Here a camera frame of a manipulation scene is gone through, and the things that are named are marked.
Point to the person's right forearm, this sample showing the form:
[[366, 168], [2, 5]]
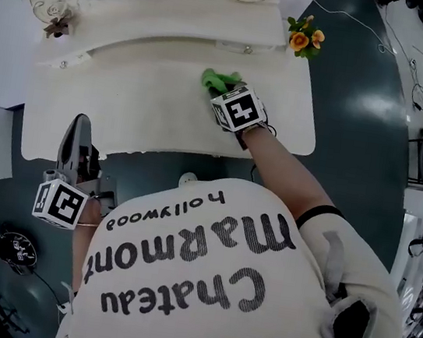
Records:
[[285, 175]]

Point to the grey black shoulder bag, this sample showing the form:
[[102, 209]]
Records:
[[352, 331]]

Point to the orange artificial flower bouquet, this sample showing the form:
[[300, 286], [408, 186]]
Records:
[[301, 40]]

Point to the black round floor device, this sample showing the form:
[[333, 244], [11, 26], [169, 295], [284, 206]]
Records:
[[14, 251]]

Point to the small dried flower ornament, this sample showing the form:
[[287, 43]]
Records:
[[59, 27]]

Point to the person's left forearm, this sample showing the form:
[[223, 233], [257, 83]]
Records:
[[78, 254]]

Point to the white dressing table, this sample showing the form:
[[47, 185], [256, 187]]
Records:
[[146, 107]]

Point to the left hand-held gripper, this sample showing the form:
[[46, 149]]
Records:
[[58, 202]]

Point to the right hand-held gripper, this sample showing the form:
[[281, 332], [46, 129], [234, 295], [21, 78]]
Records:
[[240, 111]]

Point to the green cloth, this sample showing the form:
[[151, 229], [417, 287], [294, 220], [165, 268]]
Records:
[[215, 80]]

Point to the person's white printed shirt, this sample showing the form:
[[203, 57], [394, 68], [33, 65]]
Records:
[[198, 280]]

